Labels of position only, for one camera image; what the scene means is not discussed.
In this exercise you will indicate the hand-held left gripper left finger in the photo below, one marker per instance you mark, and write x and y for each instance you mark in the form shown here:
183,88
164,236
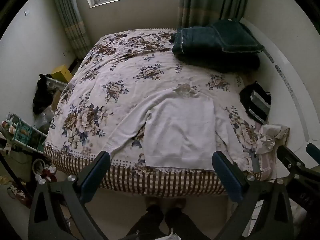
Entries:
94,177

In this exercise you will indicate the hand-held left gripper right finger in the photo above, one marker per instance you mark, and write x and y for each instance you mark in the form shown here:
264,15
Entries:
228,177

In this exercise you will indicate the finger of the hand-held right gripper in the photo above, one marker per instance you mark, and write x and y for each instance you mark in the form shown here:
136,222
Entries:
313,150
290,156

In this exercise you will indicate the white sweater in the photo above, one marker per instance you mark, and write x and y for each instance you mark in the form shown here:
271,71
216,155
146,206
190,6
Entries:
180,132

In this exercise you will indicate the pink striped bed sheet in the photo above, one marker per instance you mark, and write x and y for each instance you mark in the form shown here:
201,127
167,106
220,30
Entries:
267,166

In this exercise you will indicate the crumpled floral cloth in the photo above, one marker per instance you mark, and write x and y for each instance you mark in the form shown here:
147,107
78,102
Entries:
271,136

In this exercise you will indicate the grey phone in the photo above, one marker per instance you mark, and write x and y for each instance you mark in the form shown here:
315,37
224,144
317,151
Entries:
255,163

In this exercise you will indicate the black striped garment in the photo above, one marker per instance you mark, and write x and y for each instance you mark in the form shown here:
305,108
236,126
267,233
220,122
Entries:
256,103

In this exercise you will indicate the person's left leg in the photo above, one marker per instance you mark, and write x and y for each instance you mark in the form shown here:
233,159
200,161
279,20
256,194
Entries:
151,221

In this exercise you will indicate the green storage rack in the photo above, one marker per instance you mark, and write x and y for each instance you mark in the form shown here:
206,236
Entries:
25,132

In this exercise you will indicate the white headboard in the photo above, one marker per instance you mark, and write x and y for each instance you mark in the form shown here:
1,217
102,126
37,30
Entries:
287,62

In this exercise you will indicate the floral bed blanket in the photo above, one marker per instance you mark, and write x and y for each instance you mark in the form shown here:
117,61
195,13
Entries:
112,87

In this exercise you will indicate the black cloth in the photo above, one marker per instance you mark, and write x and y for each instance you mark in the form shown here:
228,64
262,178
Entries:
41,95

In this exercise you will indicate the yellow box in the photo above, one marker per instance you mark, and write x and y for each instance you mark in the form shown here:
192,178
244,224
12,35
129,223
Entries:
62,73

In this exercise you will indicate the dark green pillow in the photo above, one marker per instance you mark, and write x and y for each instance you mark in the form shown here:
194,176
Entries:
236,36

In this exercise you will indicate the dark green folded blanket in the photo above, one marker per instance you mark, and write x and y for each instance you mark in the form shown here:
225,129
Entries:
197,43

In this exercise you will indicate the green striped curtain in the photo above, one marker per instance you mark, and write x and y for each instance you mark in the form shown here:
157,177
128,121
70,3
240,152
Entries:
212,2
68,17

